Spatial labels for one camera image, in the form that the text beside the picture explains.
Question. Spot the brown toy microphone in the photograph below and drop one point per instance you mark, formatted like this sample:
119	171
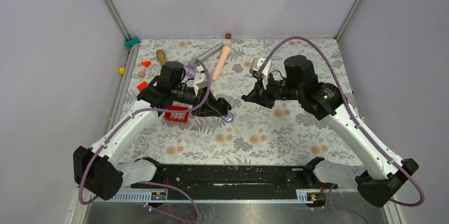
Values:
161	56

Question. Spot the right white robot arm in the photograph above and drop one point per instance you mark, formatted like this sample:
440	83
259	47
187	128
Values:
382	172

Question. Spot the floral patterned mat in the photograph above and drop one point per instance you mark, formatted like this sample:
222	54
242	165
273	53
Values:
283	135

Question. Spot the pink toy microphone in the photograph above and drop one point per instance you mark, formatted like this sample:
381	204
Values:
225	52

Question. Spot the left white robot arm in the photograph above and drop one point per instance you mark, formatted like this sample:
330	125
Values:
98	168

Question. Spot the silver grey microphone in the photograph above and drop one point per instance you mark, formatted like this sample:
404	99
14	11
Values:
204	56

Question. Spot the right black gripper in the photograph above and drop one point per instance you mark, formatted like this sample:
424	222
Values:
260	95

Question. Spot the lilac oval earbud case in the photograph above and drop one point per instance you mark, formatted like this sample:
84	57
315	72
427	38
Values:
229	117

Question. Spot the purple glitter microphone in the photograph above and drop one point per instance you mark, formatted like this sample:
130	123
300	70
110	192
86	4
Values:
190	72

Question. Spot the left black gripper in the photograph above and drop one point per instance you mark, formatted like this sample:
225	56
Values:
208	108

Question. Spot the red lego brick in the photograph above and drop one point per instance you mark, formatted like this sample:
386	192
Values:
176	117

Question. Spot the red triangle block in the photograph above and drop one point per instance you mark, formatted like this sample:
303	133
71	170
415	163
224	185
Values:
146	63

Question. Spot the teal corner clip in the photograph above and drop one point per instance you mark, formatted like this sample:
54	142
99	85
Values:
130	43

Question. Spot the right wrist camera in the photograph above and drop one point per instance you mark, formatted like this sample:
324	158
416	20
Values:
260	68

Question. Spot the black earbud charging case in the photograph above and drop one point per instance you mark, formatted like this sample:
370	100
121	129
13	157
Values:
227	107

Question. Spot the red wedge block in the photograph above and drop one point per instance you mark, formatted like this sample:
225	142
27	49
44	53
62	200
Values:
142	86

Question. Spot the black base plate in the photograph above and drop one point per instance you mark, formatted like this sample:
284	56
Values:
236	182

